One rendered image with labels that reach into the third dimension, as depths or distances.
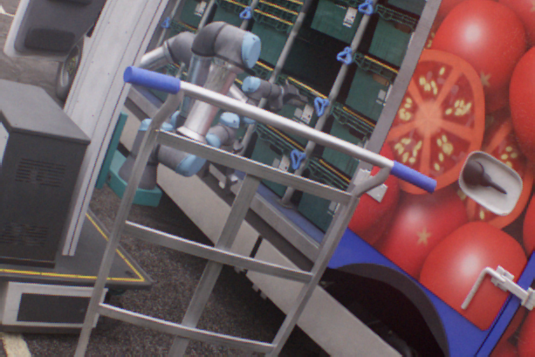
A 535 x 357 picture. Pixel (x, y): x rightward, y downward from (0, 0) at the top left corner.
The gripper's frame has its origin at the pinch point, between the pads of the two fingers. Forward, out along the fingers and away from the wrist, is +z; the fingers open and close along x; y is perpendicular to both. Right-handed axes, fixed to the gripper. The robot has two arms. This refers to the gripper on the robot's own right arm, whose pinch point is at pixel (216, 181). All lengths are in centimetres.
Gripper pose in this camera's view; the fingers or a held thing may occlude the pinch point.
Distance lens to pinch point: 261.8
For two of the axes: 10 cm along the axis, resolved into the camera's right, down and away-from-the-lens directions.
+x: 6.6, 5.6, -5.1
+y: -7.2, 2.7, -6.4
